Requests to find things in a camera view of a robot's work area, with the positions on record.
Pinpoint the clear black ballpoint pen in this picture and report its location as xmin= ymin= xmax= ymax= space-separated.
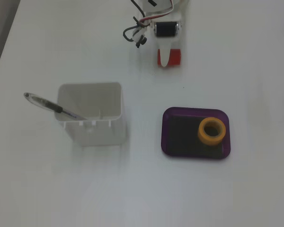
xmin=23 ymin=92 xmax=88 ymax=121

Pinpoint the yellow tape roll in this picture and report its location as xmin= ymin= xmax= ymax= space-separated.
xmin=198 ymin=117 xmax=227 ymax=146

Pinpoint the red white servo wire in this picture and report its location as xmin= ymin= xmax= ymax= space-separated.
xmin=139 ymin=0 xmax=175 ymax=24

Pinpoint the black cable loop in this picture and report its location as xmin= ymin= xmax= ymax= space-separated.
xmin=122 ymin=0 xmax=148 ymax=49

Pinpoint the white square plastic container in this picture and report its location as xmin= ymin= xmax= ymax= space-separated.
xmin=55 ymin=82 xmax=127 ymax=147

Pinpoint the purple plastic tray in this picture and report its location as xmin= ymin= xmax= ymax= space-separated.
xmin=160 ymin=106 xmax=231 ymax=162

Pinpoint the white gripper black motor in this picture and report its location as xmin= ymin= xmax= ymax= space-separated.
xmin=150 ymin=13 xmax=183 ymax=69

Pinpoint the red rectangular cube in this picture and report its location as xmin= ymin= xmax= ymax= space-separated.
xmin=157 ymin=48 xmax=182 ymax=67

